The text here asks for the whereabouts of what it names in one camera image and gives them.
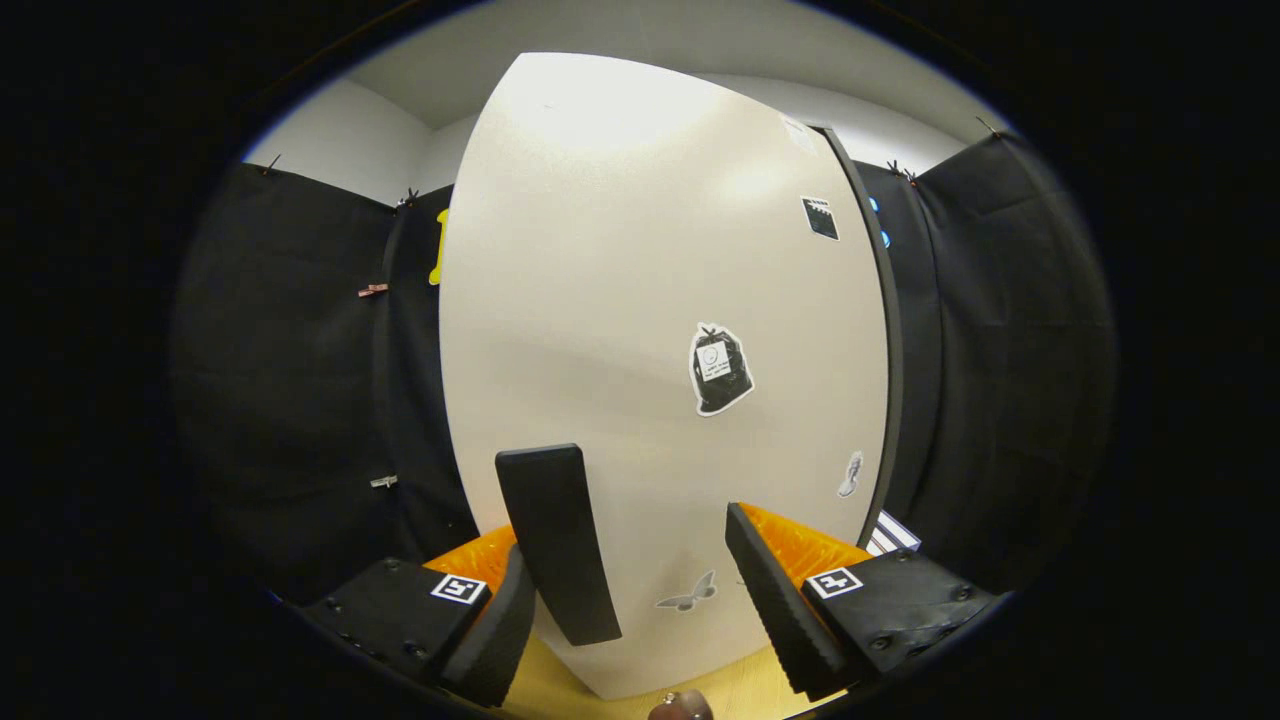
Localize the dark grey shoe cabinet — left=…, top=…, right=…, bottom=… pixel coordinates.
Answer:
left=820, top=125, right=906, bottom=551

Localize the brown rounded object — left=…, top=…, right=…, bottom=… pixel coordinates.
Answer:
left=648, top=690, right=714, bottom=720

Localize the black door handle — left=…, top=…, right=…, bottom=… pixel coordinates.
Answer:
left=495, top=443, right=623, bottom=647

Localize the black backdrop cloth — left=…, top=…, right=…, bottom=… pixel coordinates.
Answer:
left=170, top=130, right=1116, bottom=601

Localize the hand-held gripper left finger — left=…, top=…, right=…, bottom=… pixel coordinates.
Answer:
left=300, top=525, right=538, bottom=709

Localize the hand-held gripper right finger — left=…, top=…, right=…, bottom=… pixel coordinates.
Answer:
left=724, top=502, right=1016, bottom=701

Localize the white purple book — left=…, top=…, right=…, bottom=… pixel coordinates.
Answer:
left=865, top=510, right=923, bottom=558

